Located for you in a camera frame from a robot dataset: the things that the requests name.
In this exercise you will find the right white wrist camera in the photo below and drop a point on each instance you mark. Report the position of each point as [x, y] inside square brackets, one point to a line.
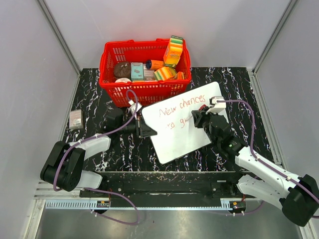
[217, 105]

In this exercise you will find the teal small box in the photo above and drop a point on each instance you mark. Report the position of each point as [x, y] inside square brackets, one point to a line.
[137, 71]

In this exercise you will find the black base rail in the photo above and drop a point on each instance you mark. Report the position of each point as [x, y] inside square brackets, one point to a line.
[174, 189]

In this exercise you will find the orange juice carton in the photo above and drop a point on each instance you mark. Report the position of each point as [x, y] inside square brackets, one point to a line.
[173, 51]

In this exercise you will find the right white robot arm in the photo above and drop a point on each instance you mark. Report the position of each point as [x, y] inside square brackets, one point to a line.
[296, 196]

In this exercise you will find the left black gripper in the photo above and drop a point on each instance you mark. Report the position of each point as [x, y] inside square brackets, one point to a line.
[142, 130]

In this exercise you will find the orange snack packet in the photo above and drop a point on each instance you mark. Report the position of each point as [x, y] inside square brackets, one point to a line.
[179, 76]

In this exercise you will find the red plastic shopping basket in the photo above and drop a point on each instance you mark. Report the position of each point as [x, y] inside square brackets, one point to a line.
[141, 51]

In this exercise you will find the white whiteboard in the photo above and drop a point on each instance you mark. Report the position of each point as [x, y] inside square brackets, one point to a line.
[172, 120]

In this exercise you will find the yellow green sponge pack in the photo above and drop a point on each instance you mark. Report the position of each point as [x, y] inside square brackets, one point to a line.
[164, 73]

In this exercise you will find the white round lid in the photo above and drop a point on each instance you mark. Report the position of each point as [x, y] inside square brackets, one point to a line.
[123, 80]

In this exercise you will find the orange blue can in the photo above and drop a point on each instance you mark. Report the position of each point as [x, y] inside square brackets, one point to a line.
[154, 64]

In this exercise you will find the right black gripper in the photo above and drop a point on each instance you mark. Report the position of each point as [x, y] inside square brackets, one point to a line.
[199, 116]

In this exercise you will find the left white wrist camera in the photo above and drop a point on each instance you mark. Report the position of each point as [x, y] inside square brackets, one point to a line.
[134, 107]

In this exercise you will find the brown chocolate muffin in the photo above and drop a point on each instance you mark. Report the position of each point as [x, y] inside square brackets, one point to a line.
[122, 70]

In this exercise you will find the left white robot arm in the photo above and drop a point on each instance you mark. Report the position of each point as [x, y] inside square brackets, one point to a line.
[64, 166]

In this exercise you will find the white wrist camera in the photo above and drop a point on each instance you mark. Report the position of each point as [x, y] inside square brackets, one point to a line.
[134, 107]
[217, 105]

